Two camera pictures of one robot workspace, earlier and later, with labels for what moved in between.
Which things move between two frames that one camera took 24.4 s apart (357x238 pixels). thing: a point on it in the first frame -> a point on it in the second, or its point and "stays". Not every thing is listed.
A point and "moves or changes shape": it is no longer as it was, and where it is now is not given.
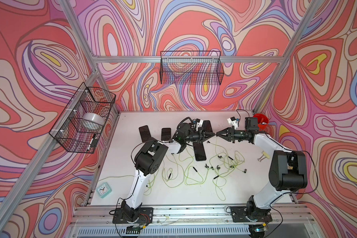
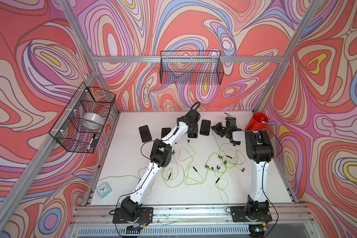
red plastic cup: (262, 121) stays
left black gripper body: (194, 137) -> (195, 129)
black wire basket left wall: (81, 124) stays
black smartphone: (200, 151) moves or changes shape
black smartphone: (165, 134) stays
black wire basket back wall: (191, 67) stays
